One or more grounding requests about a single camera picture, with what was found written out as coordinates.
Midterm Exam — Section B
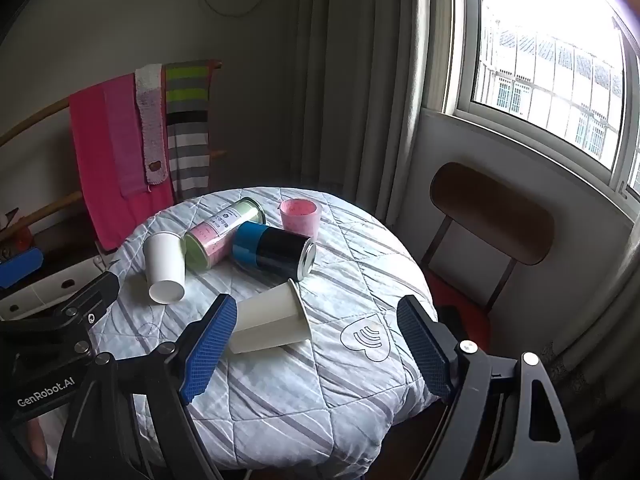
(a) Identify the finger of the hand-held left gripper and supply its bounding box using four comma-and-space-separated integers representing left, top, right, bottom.
0, 250, 44, 289
48, 271, 121, 333

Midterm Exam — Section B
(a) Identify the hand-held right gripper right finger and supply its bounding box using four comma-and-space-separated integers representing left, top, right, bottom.
396, 295, 582, 480

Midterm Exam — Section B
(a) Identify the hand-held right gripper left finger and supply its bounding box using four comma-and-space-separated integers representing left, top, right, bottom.
52, 294, 238, 480

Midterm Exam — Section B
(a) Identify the white paper cup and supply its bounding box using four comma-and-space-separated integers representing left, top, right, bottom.
142, 231, 187, 305
229, 278, 312, 356

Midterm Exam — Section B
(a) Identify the pink speckled cup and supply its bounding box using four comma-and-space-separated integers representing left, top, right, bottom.
279, 198, 321, 243

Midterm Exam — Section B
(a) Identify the white cabinet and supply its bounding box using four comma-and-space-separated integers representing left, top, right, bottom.
0, 255, 108, 321

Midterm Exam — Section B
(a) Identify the grey quilted tablecloth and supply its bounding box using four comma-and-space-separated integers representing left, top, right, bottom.
90, 187, 441, 480

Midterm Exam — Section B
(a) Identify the blue and black can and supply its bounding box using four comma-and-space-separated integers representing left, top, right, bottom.
231, 221, 317, 282

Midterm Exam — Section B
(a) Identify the pink and green can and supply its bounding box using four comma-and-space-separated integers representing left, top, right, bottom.
182, 198, 266, 271

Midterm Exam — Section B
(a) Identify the bright pink towel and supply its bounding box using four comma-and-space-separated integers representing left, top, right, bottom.
69, 74, 176, 252

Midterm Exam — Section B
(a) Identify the wooden towel rack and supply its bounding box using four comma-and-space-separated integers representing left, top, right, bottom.
0, 59, 231, 241

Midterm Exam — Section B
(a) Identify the wooden chair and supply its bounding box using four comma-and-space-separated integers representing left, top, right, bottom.
420, 162, 556, 356

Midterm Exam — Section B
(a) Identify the purple pink scarf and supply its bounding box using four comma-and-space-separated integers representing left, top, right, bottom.
102, 74, 147, 195

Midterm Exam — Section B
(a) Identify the green grey striped scarf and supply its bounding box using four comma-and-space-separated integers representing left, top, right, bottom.
165, 60, 213, 203

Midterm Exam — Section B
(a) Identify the white purple fluffy scarf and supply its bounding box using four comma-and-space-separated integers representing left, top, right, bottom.
134, 63, 170, 186

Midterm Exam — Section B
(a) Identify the grey curtain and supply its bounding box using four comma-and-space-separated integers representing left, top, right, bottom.
292, 0, 453, 231

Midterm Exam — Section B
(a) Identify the window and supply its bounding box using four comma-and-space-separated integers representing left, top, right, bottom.
442, 0, 640, 201

